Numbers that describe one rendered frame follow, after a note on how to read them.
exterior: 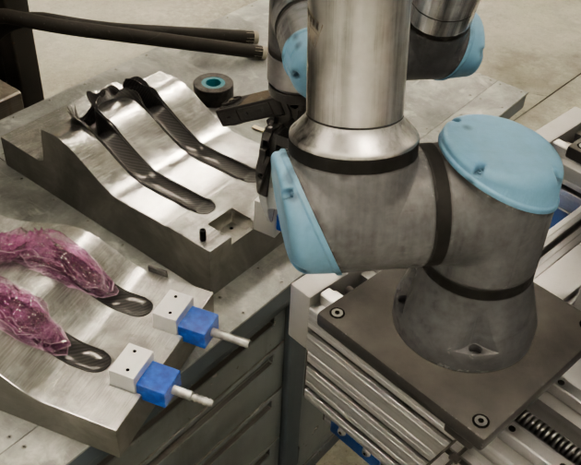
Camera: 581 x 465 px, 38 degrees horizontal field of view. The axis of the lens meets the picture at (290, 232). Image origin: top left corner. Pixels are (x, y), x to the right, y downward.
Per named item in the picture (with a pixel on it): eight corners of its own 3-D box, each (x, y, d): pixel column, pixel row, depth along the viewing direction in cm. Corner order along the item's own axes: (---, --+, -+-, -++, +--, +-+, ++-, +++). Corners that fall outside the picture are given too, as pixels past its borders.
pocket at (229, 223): (254, 239, 128) (254, 220, 125) (230, 256, 124) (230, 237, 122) (231, 226, 130) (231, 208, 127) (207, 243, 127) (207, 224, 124)
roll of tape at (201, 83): (199, 85, 172) (198, 70, 170) (237, 89, 172) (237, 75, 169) (189, 105, 166) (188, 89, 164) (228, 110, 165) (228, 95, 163)
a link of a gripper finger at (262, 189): (261, 200, 112) (270, 139, 108) (251, 196, 113) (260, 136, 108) (278, 190, 116) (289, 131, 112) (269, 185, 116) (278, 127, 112)
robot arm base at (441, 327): (561, 323, 90) (586, 255, 84) (476, 397, 82) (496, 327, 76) (450, 253, 99) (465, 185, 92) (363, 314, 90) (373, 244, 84)
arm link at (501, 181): (559, 286, 80) (598, 172, 72) (424, 298, 78) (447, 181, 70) (515, 208, 89) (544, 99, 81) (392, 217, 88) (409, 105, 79)
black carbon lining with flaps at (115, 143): (268, 184, 136) (270, 135, 130) (198, 232, 126) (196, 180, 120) (123, 106, 152) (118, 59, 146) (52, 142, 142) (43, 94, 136)
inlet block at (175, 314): (256, 345, 115) (257, 317, 111) (241, 371, 111) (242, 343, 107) (171, 316, 118) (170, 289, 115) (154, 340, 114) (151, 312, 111)
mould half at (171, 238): (318, 216, 141) (324, 149, 132) (210, 297, 125) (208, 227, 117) (118, 108, 164) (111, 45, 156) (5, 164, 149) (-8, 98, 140)
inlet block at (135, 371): (222, 402, 107) (221, 375, 103) (204, 433, 103) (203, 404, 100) (132, 370, 110) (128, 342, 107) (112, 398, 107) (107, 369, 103)
